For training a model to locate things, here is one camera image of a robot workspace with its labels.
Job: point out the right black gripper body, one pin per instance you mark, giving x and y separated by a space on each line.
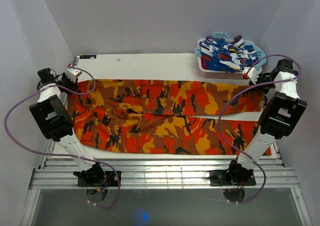
264 89

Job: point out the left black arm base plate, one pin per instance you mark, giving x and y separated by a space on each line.
111 180

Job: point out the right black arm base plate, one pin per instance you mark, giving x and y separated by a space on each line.
221 177

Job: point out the orange camouflage trousers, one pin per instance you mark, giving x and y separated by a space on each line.
142 116

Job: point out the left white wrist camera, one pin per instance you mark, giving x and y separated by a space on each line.
73 73

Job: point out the pink plastic laundry basket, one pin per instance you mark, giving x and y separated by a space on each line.
220 73

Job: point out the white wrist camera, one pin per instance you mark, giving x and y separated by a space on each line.
73 73
251 75

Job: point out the light blue garment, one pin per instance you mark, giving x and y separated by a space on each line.
261 56

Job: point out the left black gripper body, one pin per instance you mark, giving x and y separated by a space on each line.
66 82

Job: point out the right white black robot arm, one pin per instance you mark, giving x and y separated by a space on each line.
278 119

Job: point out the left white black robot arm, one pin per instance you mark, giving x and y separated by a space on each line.
56 124

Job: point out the blue label sticker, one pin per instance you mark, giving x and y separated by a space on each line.
88 56

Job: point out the aluminium frame rail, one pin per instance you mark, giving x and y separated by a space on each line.
162 174

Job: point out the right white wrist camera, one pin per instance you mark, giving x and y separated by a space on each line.
251 75

